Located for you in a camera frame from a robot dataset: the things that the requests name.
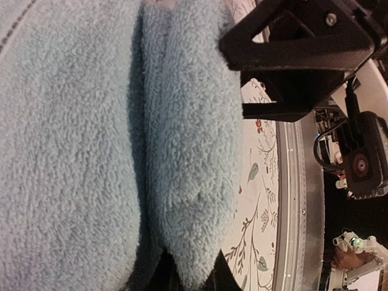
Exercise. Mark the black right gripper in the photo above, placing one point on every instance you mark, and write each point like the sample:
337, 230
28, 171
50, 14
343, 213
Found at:
338, 37

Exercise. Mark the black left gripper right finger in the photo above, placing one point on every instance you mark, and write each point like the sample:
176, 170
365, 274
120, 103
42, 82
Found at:
221, 277

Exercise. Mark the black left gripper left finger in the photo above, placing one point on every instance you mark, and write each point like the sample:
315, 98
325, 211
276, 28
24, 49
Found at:
164, 278

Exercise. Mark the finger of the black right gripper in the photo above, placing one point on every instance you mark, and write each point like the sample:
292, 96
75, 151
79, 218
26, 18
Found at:
288, 102

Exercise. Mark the light blue towel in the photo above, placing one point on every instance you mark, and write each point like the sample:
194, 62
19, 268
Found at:
120, 128

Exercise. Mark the operator hand with controller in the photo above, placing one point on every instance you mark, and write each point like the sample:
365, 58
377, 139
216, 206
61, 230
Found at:
350, 260

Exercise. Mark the aluminium front rail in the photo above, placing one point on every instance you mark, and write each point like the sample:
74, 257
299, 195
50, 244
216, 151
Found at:
300, 231

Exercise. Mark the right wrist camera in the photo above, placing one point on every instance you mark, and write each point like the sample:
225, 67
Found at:
366, 165

